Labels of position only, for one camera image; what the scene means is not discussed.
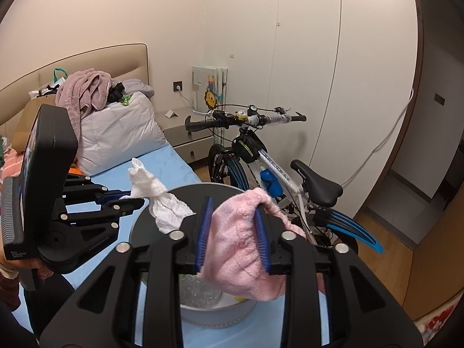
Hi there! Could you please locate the blue water bottle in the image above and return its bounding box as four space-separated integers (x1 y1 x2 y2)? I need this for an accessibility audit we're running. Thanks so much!
260 168 284 198

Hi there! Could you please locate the lion-print board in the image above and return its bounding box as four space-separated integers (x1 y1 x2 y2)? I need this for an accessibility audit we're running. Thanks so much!
191 64 230 142

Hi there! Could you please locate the clear plastic bag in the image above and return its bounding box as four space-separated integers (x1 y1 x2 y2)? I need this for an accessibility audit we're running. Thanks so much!
179 275 223 307

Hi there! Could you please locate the white wardrobe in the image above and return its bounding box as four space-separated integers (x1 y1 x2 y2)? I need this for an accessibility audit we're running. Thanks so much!
199 0 425 254

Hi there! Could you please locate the floral rug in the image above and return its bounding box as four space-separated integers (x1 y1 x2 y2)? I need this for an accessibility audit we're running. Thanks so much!
413 290 464 345

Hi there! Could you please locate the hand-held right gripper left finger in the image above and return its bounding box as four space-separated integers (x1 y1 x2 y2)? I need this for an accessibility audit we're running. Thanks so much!
38 196 214 348

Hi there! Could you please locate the pink fleece cloth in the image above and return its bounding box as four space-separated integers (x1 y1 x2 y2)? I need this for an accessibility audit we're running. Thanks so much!
199 188 307 302

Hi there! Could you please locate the grey garment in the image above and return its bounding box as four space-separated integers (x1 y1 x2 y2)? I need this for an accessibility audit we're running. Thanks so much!
121 78 156 98

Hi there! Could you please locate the small black item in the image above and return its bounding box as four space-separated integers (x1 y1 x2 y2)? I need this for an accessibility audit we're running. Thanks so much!
109 83 126 104

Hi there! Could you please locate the person's left forearm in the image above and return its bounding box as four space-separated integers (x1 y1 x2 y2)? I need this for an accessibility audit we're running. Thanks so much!
0 254 22 312

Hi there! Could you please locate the brown door frame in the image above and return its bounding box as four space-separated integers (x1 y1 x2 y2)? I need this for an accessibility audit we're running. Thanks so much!
353 0 426 222

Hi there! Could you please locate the blue bed sheet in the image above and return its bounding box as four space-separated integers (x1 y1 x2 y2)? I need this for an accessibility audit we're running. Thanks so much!
18 141 334 348

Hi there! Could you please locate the white tissue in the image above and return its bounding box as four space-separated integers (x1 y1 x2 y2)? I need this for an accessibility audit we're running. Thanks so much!
119 157 196 234

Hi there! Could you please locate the white bag with green handles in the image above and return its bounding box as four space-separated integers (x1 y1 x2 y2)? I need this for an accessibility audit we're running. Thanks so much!
29 67 69 98

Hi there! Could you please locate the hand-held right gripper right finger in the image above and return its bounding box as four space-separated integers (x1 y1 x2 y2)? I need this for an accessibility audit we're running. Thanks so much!
254 206 425 348

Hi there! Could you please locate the grey bedside table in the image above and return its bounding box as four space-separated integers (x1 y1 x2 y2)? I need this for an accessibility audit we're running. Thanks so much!
156 107 218 164

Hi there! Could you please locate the white pillow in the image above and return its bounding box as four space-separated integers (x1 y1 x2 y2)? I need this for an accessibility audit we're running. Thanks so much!
74 92 171 176

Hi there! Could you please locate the mauve towel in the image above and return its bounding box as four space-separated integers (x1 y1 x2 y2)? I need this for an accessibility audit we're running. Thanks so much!
55 68 114 138

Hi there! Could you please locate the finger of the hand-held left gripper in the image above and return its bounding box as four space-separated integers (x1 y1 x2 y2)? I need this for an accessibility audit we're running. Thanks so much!
54 198 146 242
63 174 134 205

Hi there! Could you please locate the beige padded headboard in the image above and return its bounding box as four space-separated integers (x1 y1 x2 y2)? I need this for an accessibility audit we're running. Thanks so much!
0 43 149 127

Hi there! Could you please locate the pink striped quilt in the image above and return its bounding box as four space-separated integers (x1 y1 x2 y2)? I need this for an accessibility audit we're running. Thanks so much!
0 136 26 185

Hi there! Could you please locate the white and blue bicycle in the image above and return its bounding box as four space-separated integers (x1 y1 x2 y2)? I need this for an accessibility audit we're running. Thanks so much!
184 103 384 258

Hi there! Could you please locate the grey round bin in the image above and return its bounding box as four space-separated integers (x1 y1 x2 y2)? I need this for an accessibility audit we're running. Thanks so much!
128 183 329 330

